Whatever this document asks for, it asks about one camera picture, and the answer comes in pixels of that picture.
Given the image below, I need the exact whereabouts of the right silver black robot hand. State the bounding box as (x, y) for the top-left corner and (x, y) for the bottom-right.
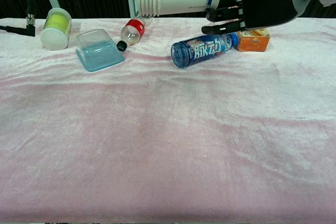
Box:
(195, 0), (300, 35)

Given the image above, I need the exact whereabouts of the orange biscuit box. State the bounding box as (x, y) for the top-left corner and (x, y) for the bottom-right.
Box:
(233, 27), (271, 52)

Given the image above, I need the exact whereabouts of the blue drink bottle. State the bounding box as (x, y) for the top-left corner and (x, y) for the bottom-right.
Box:
(170, 32), (240, 70)

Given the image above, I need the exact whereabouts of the clear bottle red label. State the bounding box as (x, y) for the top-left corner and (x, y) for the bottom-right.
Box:
(117, 15), (154, 52)

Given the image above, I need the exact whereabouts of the pink velvet tablecloth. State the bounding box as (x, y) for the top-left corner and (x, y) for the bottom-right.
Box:
(0, 17), (336, 223)

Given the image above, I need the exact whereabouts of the clear food box blue lid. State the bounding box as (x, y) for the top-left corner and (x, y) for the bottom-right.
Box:
(75, 28), (126, 73)

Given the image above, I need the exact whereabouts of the yellow tennis ball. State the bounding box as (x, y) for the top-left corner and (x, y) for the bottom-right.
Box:
(44, 13), (71, 31)

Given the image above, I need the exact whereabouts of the clear tennis ball tube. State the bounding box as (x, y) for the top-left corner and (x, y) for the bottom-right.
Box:
(39, 7), (73, 51)

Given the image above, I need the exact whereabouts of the black cable plug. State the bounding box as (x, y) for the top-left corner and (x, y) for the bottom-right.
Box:
(0, 0), (37, 38)

